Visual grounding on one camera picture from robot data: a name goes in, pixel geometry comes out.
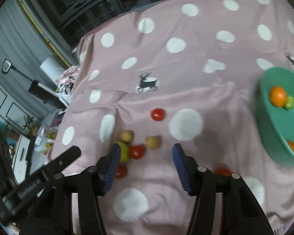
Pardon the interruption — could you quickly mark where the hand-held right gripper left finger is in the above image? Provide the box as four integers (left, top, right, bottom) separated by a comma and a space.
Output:
20, 143, 122, 235

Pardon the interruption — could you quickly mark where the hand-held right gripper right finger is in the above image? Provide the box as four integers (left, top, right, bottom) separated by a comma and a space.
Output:
171, 143, 271, 235

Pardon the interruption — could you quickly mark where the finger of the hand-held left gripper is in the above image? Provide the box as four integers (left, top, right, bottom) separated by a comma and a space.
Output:
43, 146, 82, 177

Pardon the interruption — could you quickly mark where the red tomato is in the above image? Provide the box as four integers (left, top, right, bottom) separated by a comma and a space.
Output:
129, 145, 145, 160
115, 164, 128, 179
151, 108, 166, 121

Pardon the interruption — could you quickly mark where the yellow-green apple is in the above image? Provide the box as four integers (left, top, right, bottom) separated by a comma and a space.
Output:
116, 141, 130, 164

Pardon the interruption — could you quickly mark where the beige round fruit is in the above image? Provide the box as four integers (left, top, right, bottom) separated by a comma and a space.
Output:
145, 136, 161, 150
119, 130, 135, 143

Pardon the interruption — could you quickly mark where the orange-red tomato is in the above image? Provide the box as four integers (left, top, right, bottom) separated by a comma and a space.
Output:
214, 167, 232, 177

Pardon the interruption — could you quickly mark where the green plastic bowl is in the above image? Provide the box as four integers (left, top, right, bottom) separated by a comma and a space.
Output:
257, 67, 294, 168

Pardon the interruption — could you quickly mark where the yellow printed bag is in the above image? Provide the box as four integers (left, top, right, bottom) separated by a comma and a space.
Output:
34, 127, 58, 155

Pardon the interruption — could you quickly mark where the dark red box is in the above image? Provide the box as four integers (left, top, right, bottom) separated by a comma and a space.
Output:
51, 111, 66, 128

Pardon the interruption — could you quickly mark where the white cabinet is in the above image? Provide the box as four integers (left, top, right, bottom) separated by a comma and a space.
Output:
11, 135, 37, 177

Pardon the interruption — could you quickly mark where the potted plant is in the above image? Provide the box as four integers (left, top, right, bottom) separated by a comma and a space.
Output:
22, 116, 40, 136

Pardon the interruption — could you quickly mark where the white bag with black print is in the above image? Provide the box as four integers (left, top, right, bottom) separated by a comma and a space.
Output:
56, 83, 74, 103

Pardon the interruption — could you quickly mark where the black flat box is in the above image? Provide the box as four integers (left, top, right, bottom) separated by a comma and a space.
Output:
28, 80, 64, 108

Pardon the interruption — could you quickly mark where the pink clothes pile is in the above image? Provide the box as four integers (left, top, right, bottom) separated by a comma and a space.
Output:
56, 66, 80, 89

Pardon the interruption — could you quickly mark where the white paper roll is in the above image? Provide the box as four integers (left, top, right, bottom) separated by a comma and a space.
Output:
39, 55, 66, 79

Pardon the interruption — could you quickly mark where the pink polka-dot cloth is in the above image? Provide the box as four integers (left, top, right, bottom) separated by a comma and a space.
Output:
48, 0, 294, 235

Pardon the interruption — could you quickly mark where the grey curtain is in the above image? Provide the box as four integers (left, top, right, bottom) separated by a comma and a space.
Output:
0, 0, 74, 118

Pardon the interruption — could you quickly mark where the black pole with loop handle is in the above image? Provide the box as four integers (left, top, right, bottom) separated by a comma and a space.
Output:
2, 59, 40, 85

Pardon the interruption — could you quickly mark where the dark window frame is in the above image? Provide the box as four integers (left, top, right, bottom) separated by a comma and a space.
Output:
27, 0, 238, 47

